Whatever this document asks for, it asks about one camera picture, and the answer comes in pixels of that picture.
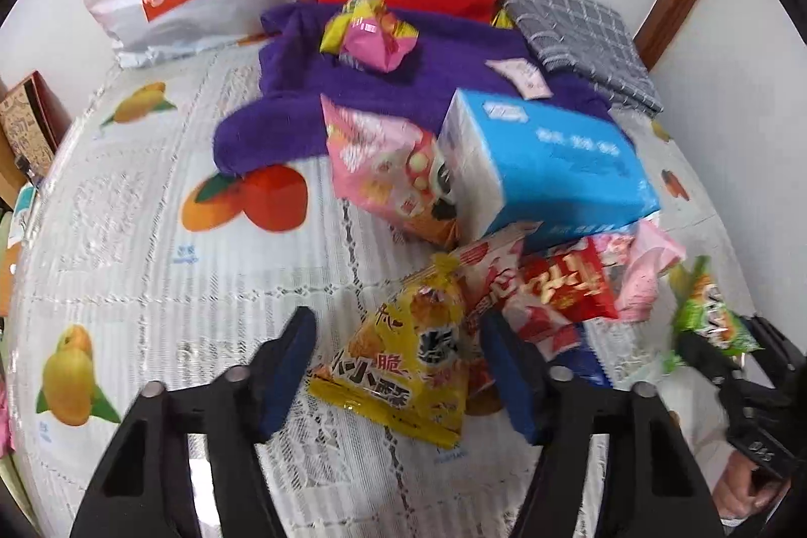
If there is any person's right hand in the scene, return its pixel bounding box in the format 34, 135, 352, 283
712, 443, 792, 520

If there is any fruit printed bed sheet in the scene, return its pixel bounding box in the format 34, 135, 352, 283
0, 34, 783, 538

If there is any white red strawberry snack packet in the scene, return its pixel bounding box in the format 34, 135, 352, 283
454, 223, 584, 363

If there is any pink snack packet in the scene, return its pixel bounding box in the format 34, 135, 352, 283
599, 219, 688, 321

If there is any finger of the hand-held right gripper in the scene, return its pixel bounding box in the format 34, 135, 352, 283
676, 331, 745, 406
747, 314, 807, 394

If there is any blue tissue pack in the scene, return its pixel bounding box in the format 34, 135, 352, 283
437, 88, 662, 252

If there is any brown cardboard box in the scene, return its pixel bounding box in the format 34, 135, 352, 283
0, 72, 72, 211

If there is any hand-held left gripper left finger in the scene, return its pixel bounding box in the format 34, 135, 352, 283
69, 306, 318, 538

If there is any pale pink white packet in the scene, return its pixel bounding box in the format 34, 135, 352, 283
484, 57, 554, 101

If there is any magenta snack packet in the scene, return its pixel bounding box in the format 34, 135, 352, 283
339, 12, 405, 73

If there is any blue snack packet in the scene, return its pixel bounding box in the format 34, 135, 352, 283
555, 320, 614, 388

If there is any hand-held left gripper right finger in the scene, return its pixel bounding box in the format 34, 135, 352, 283
480, 311, 726, 538

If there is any purple towel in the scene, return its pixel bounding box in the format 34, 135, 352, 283
213, 0, 615, 178

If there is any yellow snack bag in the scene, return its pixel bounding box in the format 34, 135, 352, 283
308, 253, 499, 451

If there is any yellow snack packet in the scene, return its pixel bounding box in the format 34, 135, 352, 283
320, 0, 387, 55

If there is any green snack packet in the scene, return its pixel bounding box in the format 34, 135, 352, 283
668, 256, 764, 357

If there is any pink panda snack bag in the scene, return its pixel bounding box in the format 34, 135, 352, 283
320, 93, 464, 250

